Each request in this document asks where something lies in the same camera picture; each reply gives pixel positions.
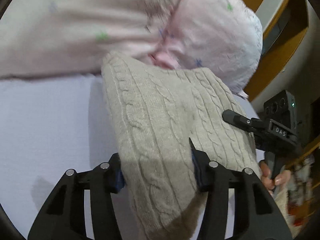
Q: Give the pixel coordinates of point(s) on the pink floral pillow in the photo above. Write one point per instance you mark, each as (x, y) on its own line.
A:
(222, 35)
(54, 37)

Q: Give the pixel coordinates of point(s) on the pink floral pillow left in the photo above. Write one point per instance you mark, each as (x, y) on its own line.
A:
(54, 37)

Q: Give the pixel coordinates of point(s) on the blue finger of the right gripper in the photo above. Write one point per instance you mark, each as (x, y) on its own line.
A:
(237, 120)

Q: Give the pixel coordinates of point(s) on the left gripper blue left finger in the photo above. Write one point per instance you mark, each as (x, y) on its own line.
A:
(62, 215)

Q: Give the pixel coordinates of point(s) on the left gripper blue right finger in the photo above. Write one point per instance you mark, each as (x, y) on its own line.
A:
(256, 215)

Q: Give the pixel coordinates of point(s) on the pink floral pillow right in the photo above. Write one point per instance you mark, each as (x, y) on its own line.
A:
(222, 35)

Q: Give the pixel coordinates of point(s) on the lavender bed sheet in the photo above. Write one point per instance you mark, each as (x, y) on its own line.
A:
(47, 127)

